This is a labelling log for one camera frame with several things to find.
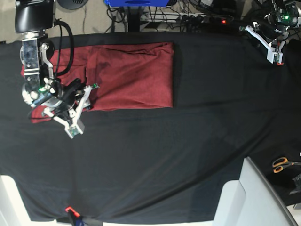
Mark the blue clamp at bottom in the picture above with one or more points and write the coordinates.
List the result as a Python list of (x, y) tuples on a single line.
[(74, 217)]

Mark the black stand post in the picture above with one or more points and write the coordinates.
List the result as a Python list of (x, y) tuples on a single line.
[(133, 18)]

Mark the blue plastic box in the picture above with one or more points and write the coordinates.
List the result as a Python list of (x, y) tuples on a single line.
[(137, 3)]

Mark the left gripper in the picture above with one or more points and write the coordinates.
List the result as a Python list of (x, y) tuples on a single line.
[(271, 36)]

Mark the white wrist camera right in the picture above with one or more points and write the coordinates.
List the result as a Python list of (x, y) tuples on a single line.
[(75, 129)]

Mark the orange black clamp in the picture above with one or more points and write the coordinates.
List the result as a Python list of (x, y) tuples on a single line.
[(279, 58)]

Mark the maroon long-sleeve T-shirt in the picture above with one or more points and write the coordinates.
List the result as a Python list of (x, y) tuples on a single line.
[(138, 76)]

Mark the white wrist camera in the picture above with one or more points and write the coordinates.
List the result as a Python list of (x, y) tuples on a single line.
[(75, 129), (271, 55)]

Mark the black table cloth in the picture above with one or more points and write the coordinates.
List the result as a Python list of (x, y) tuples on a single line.
[(164, 165)]

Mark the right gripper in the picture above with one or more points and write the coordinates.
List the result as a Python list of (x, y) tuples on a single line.
[(67, 103)]

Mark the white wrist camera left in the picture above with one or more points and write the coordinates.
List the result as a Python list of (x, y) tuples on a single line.
[(271, 55)]

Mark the crumpled black plastic piece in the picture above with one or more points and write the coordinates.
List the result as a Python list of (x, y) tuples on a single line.
[(297, 182)]

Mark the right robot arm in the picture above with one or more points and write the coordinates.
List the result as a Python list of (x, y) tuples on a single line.
[(32, 19)]

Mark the dark round fan base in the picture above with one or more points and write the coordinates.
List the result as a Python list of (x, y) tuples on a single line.
[(72, 4)]

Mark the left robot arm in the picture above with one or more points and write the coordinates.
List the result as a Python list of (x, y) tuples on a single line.
[(271, 22)]

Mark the white power strip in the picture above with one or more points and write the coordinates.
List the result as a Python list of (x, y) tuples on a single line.
[(167, 17)]

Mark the yellow-handled scissors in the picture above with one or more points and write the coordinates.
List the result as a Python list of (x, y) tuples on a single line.
[(282, 163)]

